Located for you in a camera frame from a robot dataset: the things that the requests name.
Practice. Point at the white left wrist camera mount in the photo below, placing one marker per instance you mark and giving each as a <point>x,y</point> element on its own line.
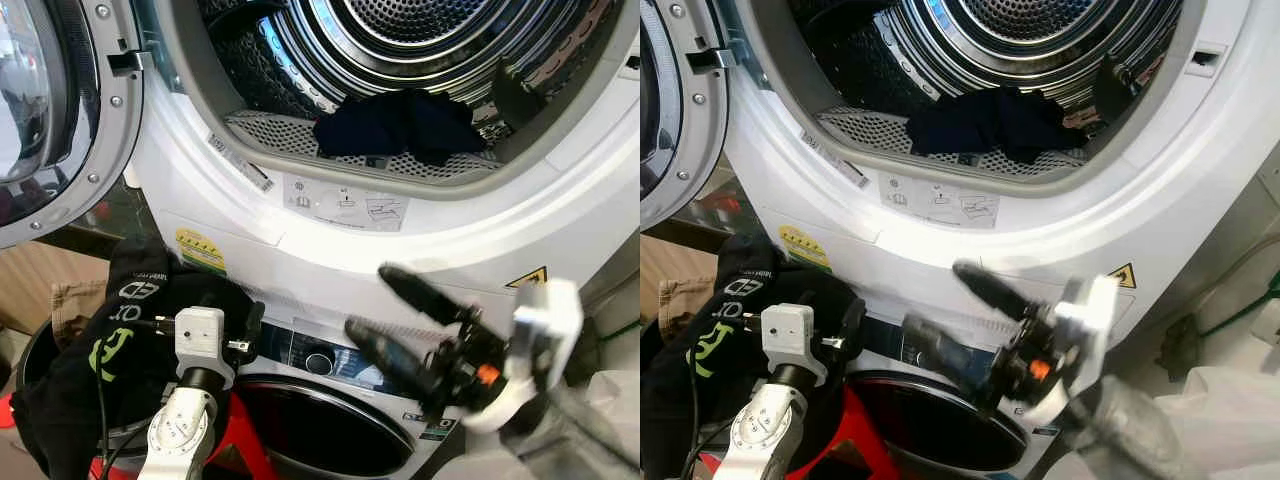
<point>200,340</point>
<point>790,335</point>

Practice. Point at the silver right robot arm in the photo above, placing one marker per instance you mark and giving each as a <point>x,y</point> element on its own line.
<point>570,440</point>
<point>1130,430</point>

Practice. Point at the white instruction sticker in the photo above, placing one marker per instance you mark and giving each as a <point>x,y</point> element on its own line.
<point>940,200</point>
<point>345,205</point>

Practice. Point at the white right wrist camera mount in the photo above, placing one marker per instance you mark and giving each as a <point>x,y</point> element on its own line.
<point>1090,310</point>
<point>550,320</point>

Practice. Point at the yellow green energy sticker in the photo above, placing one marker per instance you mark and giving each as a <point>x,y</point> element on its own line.
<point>803,247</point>
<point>200,250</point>

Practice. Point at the dark navy garment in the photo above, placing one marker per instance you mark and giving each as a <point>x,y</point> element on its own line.
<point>400,125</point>
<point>1000,122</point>

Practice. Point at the dark wall fitting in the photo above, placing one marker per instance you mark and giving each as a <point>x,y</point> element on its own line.
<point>1180,348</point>

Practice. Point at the black laundry basket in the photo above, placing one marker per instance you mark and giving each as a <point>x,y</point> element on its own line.
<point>30,355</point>

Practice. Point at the black garment with printed letters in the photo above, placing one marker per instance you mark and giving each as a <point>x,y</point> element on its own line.
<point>680,400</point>
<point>70,390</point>

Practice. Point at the red round floor item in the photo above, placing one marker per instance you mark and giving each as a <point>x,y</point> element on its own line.
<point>5,410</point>

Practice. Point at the brown khaki garment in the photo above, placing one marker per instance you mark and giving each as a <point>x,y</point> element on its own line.
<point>75,305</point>
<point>685,300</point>

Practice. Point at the round glass dryer door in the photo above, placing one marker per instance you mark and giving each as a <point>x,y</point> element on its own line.
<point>110,120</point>
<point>700,100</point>

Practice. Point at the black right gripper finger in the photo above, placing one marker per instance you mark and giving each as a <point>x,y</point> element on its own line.
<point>1000,290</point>
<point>955,350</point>
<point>425,292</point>
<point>395,355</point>

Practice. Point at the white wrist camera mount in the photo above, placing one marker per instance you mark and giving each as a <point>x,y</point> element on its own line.
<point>200,340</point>
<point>790,335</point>
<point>1090,310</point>
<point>550,320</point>

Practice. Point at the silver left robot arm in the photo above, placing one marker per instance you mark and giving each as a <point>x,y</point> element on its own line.
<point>760,430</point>
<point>180,430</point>

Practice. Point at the yellow triangle warning sticker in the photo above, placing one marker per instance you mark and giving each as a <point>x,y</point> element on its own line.
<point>1124,278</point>
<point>530,280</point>

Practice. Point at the white tumble dryer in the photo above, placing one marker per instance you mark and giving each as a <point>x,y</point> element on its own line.
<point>1000,255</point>
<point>400,260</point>

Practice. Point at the white barcode sticker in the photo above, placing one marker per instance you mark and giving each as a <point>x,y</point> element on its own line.
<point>835,160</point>
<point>240,163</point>

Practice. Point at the white washing machine dark door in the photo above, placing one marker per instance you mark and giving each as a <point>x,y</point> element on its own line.
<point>930,420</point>
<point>330,400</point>

